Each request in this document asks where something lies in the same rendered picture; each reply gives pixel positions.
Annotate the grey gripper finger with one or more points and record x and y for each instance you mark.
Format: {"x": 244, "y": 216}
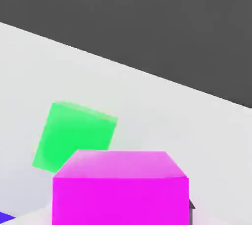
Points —
{"x": 191, "y": 212}

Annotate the small magenta cube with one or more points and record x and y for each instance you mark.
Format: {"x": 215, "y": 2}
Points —
{"x": 120, "y": 199}

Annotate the small blue cube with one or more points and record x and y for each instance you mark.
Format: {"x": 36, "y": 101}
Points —
{"x": 5, "y": 217}

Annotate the large green box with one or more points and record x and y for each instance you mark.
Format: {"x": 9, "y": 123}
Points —
{"x": 74, "y": 132}

